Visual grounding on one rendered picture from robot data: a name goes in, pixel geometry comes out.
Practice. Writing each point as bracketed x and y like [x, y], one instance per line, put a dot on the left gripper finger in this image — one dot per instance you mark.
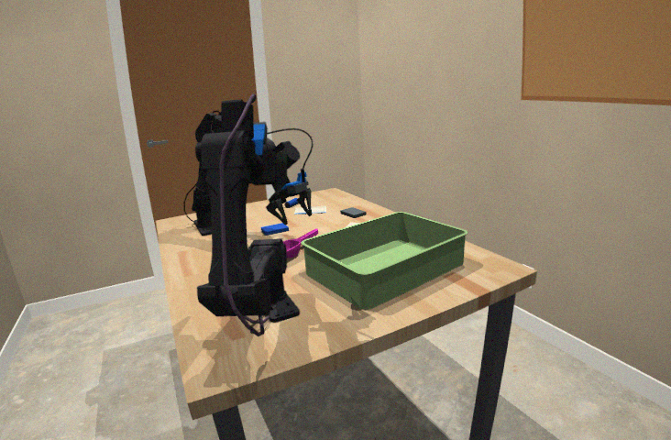
[272, 210]
[300, 200]

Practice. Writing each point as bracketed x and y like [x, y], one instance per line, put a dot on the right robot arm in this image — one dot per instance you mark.
[233, 262]

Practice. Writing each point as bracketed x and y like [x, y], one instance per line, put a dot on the blue rectangular block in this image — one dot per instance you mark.
[274, 229]

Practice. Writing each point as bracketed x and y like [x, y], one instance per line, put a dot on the pink plastic scoop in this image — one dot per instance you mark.
[293, 245]

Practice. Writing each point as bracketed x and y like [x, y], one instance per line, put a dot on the green plastic litter pan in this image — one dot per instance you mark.
[376, 245]

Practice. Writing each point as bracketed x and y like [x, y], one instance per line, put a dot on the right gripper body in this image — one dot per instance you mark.
[265, 172]

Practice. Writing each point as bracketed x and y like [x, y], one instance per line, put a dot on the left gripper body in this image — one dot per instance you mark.
[281, 192]

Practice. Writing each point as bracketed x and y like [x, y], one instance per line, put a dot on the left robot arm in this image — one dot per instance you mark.
[201, 202]

